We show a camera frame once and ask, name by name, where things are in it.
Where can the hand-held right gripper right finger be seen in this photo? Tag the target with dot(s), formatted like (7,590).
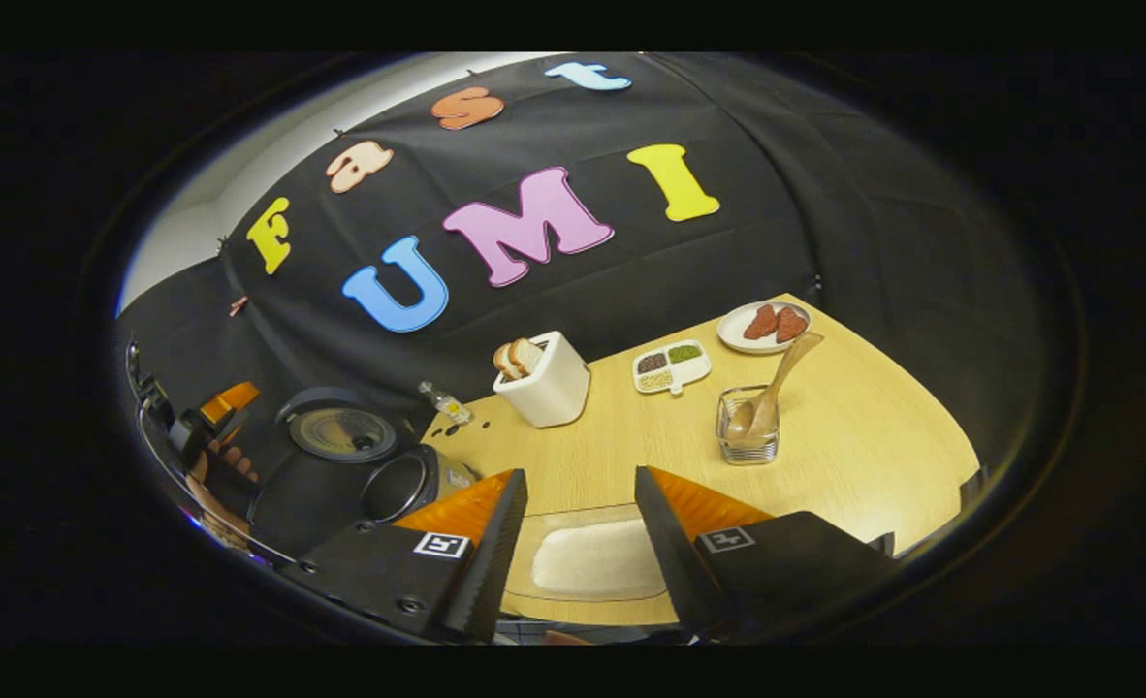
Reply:
(675,562)

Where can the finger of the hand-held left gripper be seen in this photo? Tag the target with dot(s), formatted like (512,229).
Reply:
(234,400)

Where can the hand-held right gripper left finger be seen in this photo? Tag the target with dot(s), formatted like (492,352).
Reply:
(495,562)

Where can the clear tray of rice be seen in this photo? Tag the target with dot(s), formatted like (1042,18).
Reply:
(597,557)

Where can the dark grey rice cooker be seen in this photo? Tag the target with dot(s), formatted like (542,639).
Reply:
(340,475)

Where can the clear glass chopstick holder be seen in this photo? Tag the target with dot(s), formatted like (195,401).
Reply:
(748,451)

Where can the wooden spoon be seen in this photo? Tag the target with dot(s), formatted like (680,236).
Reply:
(777,383)

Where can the pink cloth clip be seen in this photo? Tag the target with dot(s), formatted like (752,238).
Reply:
(238,306)

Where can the small clear glass bottle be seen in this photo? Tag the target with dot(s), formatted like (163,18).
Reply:
(447,405)

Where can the white toaster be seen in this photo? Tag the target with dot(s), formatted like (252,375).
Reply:
(554,393)

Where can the white divided grain dish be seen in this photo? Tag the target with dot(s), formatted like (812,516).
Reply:
(670,366)

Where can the toast bread slice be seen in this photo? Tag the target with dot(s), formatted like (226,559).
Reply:
(505,362)
(527,356)

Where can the round white plate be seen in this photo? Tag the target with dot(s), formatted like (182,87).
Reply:
(733,330)

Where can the red sausage slice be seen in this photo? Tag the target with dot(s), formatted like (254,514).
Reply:
(791,325)
(760,322)

